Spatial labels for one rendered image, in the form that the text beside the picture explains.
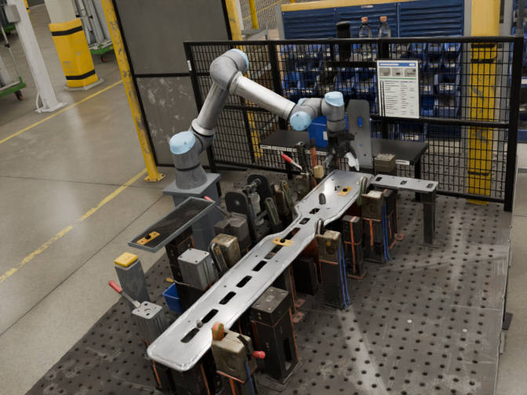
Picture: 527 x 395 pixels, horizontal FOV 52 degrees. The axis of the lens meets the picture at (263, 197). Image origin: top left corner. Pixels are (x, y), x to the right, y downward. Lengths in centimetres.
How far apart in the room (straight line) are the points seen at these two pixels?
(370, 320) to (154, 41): 338
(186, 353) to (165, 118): 359
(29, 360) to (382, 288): 224
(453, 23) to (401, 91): 157
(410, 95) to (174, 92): 266
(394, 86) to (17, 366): 269
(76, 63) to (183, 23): 530
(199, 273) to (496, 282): 121
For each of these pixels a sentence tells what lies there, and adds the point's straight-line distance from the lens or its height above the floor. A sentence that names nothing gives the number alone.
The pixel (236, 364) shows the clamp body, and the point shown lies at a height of 101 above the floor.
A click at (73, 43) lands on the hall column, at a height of 76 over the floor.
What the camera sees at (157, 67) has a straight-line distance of 499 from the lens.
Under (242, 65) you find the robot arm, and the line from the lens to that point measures 238.
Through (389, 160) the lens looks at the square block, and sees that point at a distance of 262.
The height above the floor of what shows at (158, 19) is 152.
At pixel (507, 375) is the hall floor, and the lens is 305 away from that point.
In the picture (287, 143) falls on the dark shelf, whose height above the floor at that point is 103.
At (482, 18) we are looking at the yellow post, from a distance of 266.
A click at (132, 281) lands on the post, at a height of 108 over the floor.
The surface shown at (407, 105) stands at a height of 122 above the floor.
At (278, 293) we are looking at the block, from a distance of 186.
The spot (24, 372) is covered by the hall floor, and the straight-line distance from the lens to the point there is 365.
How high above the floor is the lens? 216
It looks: 27 degrees down
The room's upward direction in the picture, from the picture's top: 10 degrees counter-clockwise
